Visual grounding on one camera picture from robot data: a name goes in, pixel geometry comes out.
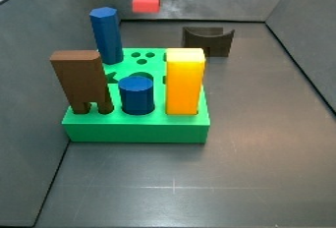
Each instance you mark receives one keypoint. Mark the red double-square block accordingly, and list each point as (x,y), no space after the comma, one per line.
(146,6)

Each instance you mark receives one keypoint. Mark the brown double-square block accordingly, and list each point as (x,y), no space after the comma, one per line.
(83,80)

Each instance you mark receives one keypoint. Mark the green shape-sorter board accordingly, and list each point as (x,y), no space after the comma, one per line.
(160,103)

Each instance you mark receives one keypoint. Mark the blue octagonal prism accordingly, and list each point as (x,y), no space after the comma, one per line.
(106,25)

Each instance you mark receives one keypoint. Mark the black curved stand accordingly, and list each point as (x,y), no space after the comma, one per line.
(212,39)

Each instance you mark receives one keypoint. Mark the yellow rectangular block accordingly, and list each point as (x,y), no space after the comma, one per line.
(186,67)

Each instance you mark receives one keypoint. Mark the blue cylinder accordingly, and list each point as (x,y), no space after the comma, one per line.
(136,93)

